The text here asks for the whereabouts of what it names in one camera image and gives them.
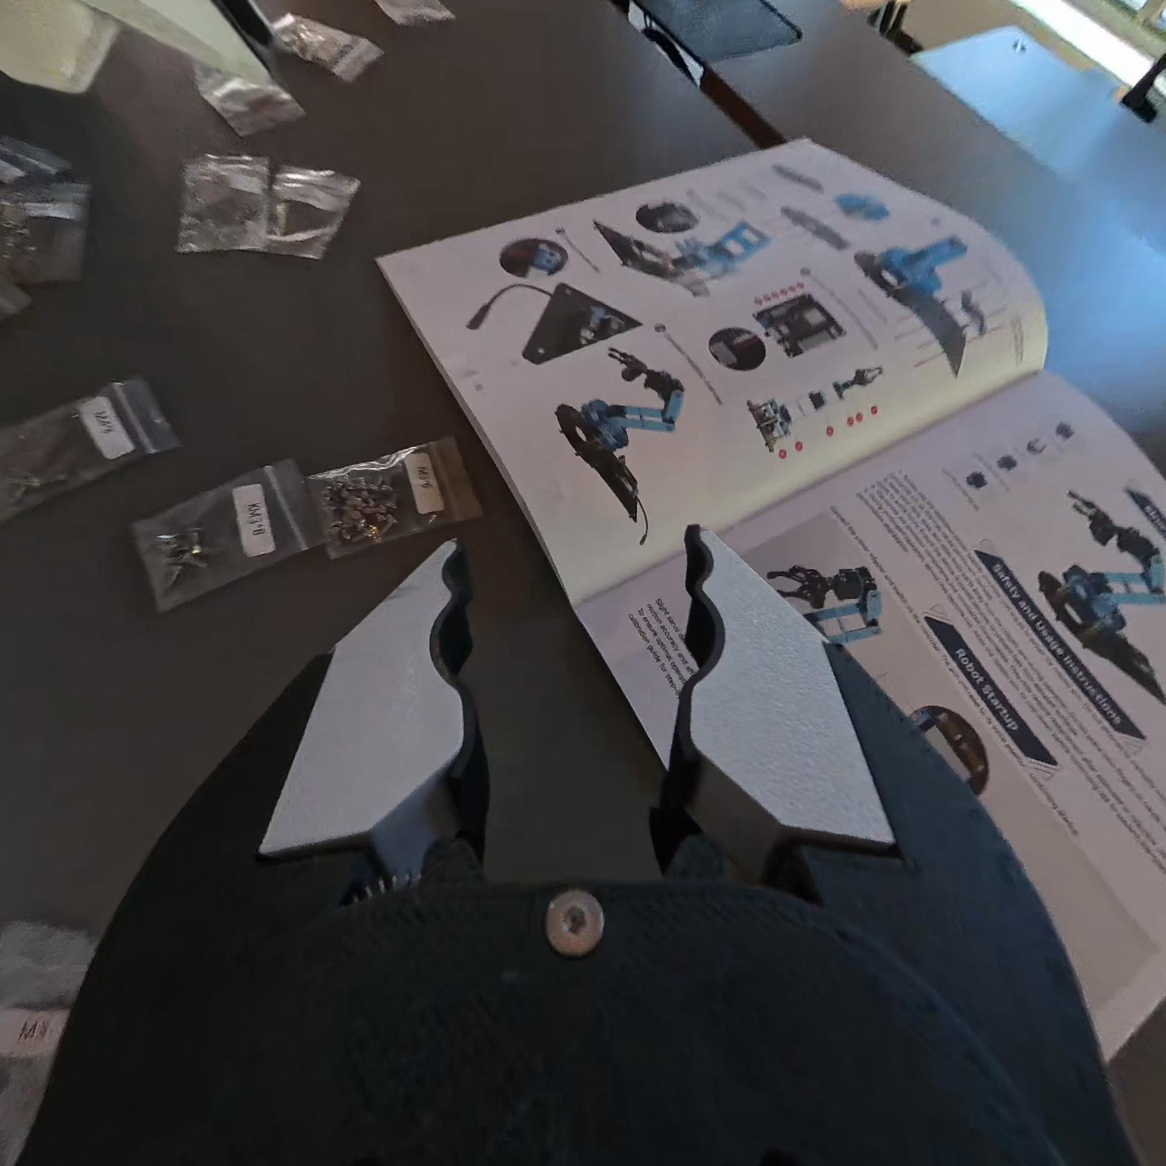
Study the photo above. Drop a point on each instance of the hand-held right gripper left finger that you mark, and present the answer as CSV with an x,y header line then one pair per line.
x,y
364,729

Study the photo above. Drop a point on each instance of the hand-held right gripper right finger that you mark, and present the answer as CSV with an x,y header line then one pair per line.
x,y
782,729

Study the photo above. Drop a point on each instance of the instruction manual booklet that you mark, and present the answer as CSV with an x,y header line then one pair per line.
x,y
729,272

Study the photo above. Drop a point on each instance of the dark desk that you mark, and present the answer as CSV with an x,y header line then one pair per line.
x,y
272,345

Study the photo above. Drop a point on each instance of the scattered group of screw bags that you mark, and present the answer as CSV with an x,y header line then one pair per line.
x,y
219,537

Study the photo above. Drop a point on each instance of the clear labelled screw bag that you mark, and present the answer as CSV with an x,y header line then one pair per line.
x,y
35,1001

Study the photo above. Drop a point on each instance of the pale grey table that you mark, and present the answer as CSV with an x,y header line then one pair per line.
x,y
1001,64

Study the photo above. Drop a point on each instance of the dark office chair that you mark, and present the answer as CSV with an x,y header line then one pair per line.
x,y
720,27

